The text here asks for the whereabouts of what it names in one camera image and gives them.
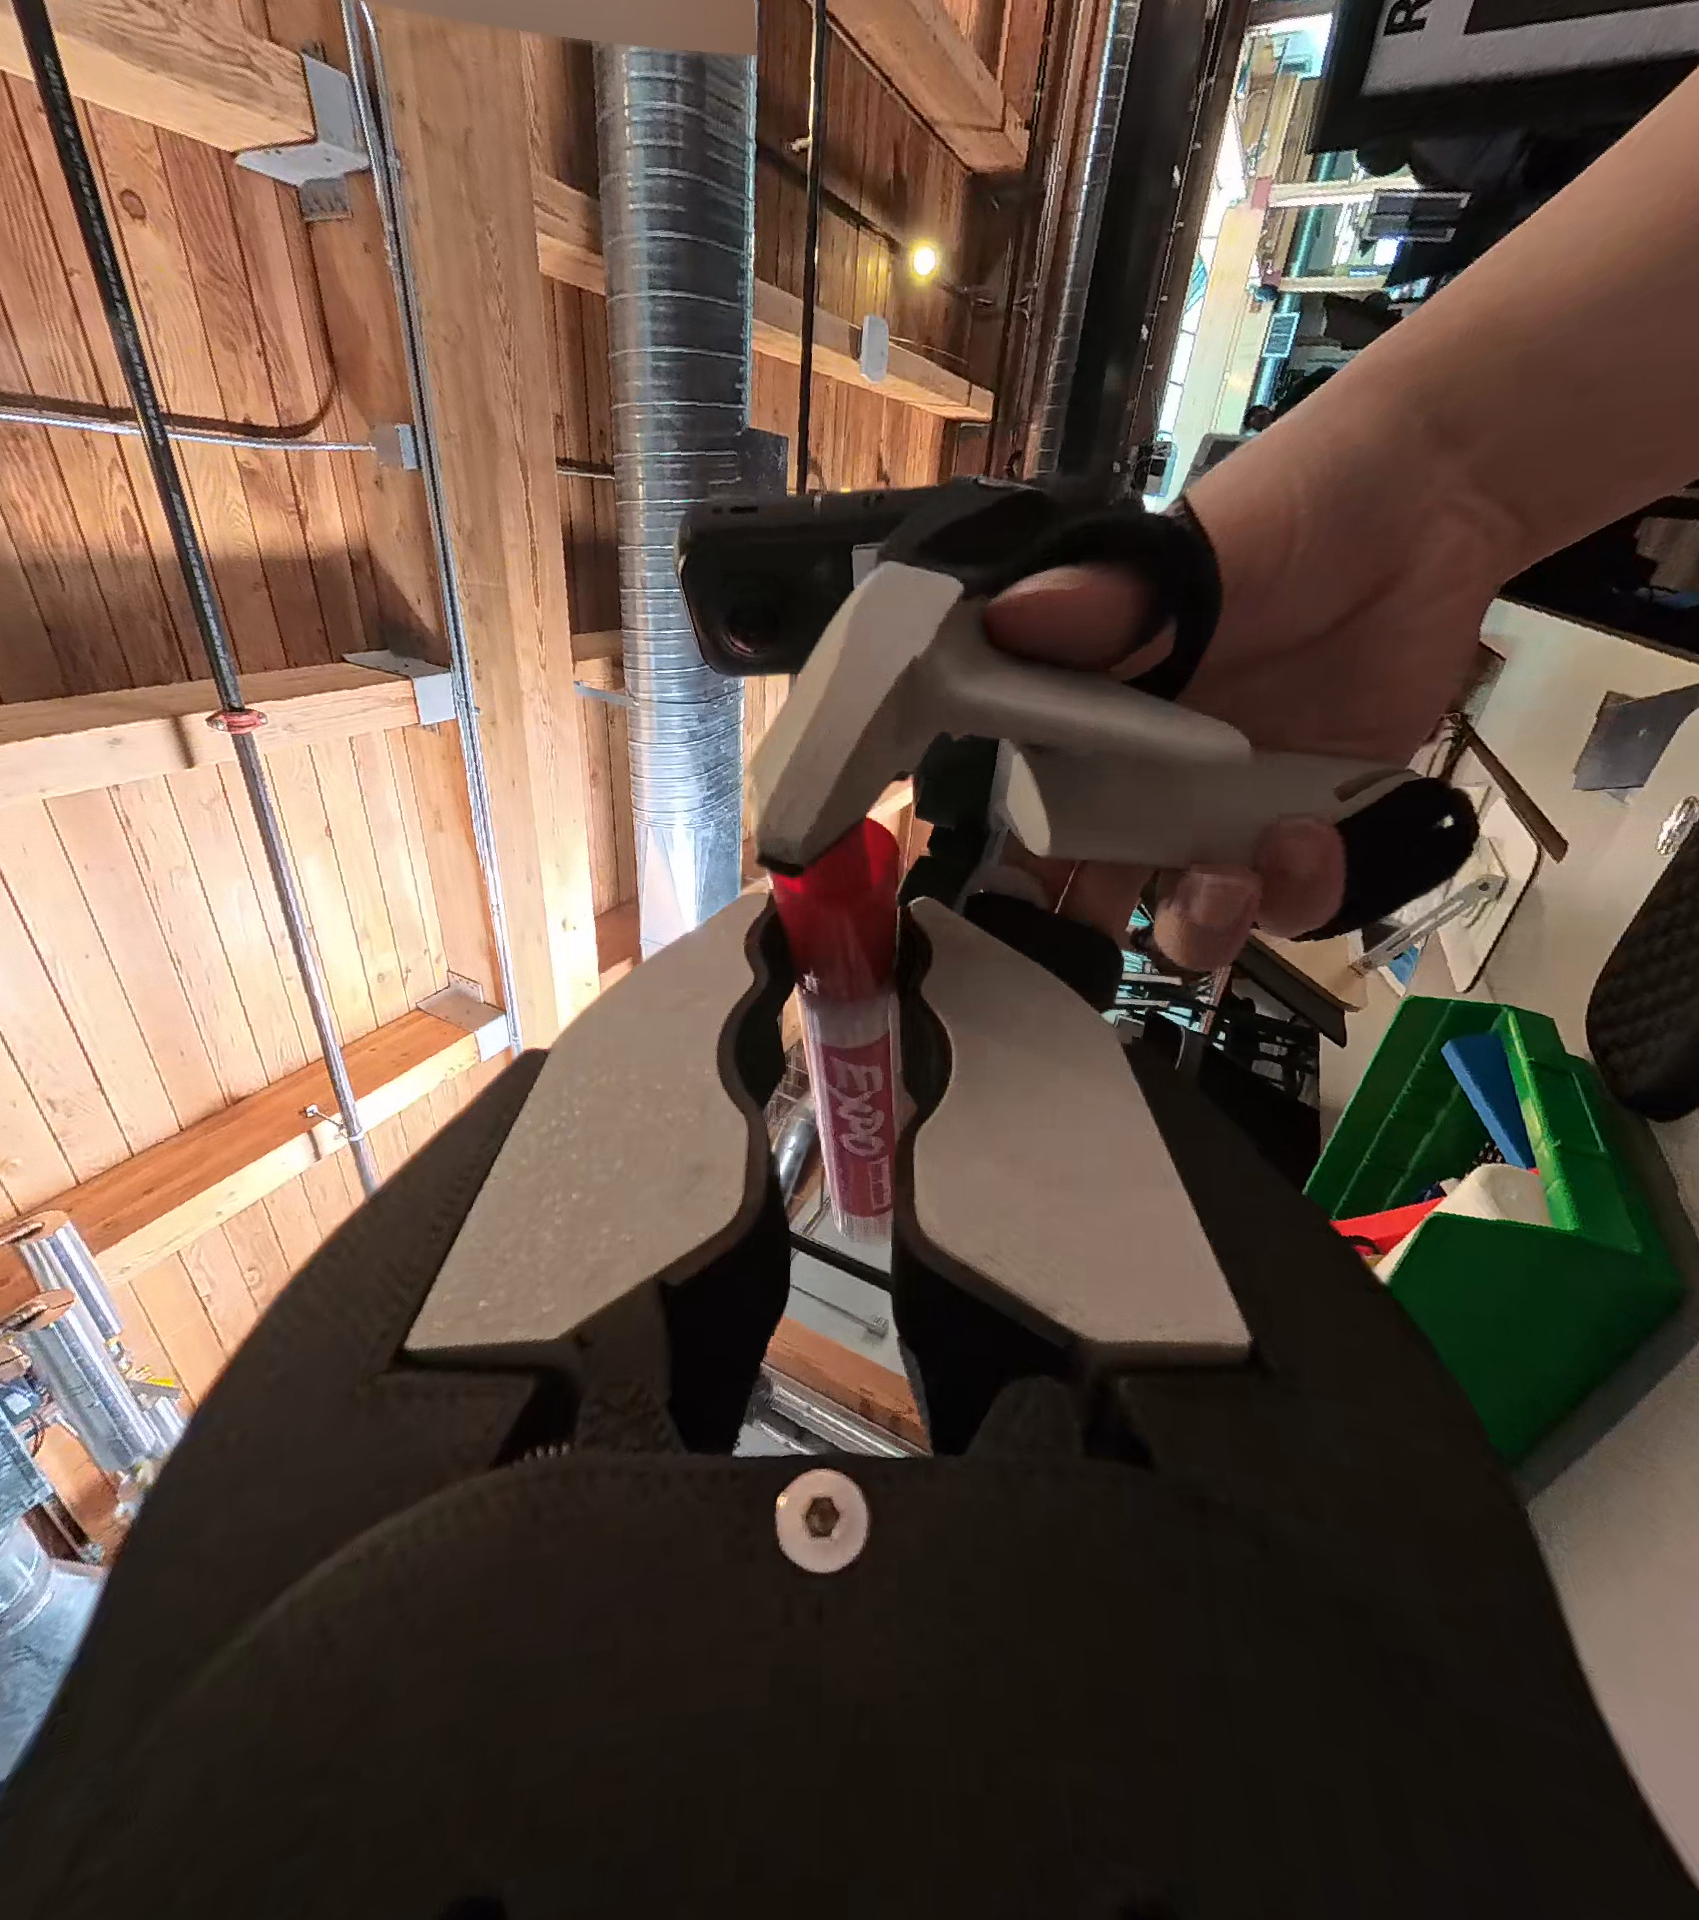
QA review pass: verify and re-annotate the person's right hand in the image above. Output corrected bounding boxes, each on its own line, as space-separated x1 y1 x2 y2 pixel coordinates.
981 372 1528 979

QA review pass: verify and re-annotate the white plastic piece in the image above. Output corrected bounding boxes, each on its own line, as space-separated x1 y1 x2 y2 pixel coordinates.
1370 1162 1558 1280

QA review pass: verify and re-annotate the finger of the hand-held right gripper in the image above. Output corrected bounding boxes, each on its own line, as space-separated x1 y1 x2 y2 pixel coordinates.
751 569 977 883

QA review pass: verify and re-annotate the red block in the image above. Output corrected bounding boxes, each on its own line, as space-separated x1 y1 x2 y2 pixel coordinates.
1328 1193 1446 1250

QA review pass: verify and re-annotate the black sprinkler pipe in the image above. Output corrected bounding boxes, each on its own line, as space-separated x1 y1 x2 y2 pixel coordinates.
9 0 385 1197

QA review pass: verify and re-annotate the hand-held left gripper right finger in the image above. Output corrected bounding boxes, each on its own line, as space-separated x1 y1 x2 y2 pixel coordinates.
897 894 1259 1377

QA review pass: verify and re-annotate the spiral metal duct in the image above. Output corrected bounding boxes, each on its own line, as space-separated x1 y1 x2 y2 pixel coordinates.
591 41 793 961
1031 0 1145 473

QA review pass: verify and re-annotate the dark grey plate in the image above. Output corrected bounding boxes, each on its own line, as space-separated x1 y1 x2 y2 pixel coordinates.
1570 678 1699 793

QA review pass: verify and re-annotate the green plastic bin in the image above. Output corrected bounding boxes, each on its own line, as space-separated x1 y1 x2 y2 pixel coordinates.
1302 994 1690 1471

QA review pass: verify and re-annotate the red whiteboard marker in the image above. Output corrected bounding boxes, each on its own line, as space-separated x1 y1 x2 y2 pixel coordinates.
769 815 923 1242

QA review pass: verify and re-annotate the blue block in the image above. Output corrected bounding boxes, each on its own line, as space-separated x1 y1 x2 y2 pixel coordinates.
1436 1027 1542 1176

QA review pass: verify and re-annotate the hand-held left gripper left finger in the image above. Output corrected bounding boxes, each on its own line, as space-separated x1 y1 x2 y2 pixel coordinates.
399 883 791 1373

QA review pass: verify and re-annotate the person's right forearm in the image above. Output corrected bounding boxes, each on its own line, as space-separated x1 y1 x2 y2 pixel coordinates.
1324 0 1699 605

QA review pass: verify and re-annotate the white hanging banner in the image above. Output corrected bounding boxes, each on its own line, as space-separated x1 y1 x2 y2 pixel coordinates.
1350 0 1699 104

